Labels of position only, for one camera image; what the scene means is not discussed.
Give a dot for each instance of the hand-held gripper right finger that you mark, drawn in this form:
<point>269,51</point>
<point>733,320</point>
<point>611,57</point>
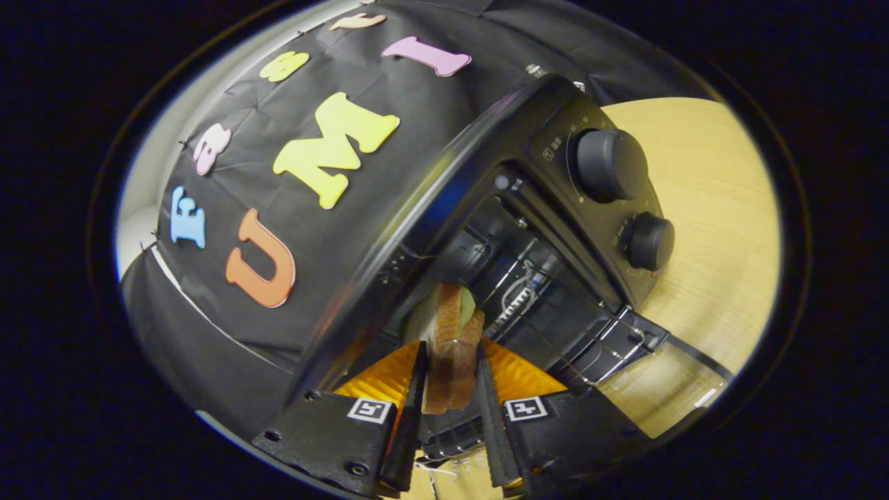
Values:
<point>494,437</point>

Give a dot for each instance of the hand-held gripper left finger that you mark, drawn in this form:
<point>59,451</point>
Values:
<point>410,430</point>

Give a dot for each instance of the toasted sandwich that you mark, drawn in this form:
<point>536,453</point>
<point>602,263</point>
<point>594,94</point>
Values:
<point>448,333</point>

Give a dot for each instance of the black toaster oven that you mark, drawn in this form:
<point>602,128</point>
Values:
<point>549,111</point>

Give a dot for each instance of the black backdrop cloth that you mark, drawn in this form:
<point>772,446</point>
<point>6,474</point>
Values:
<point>208,333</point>

